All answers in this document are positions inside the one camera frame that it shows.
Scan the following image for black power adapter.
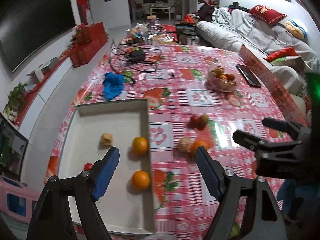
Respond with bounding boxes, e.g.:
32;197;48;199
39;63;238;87
127;49;146;62

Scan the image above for blue crumpled cloth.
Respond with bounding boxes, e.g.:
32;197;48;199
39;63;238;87
103;72;125;101

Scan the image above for red gift boxes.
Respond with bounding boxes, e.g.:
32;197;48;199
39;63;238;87
69;22;108;68

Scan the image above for yellow and blue plush toy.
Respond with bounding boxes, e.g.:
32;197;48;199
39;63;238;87
285;19;307;40

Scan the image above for white side table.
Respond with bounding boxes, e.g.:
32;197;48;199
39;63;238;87
149;4;175;20

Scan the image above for clear glass bowl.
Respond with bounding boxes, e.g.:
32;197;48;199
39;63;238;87
208;62;240;92

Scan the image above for white television cabinet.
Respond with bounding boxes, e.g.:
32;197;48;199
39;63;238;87
15;52;75;135

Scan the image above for dark clothing pile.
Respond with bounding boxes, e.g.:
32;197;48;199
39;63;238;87
199;4;217;22

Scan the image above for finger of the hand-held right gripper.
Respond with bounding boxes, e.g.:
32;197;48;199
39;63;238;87
262;117;309;139
232;129;269;153

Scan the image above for open book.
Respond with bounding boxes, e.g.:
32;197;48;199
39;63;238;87
271;55;315;74

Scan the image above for potted green plant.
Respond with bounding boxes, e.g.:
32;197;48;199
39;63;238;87
2;82;29;120

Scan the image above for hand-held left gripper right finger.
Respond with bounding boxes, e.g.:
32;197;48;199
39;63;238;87
195;146;288;240

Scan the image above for patterned grey blanket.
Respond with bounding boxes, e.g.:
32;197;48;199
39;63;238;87
212;7;234;30

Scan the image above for red strawberry print tablecloth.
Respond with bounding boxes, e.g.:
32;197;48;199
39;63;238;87
44;39;312;240

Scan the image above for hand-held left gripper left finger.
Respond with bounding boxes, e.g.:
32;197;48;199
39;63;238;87
26;146;120;240

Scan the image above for red ruffled cushion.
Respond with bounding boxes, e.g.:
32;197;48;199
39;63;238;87
264;47;298;63

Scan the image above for red embroidered pillow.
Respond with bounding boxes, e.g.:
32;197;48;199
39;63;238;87
248;4;288;25

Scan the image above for black cable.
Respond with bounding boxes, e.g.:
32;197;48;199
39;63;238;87
109;40;163;73

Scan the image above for white cardboard tray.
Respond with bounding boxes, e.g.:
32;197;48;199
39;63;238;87
57;99;155;235

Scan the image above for black television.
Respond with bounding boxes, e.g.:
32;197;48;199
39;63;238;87
0;0;77;73

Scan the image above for black smartphone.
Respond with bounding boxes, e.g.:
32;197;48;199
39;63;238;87
236;64;261;88

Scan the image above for grey sofa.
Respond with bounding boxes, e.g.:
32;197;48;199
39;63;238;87
196;7;320;115

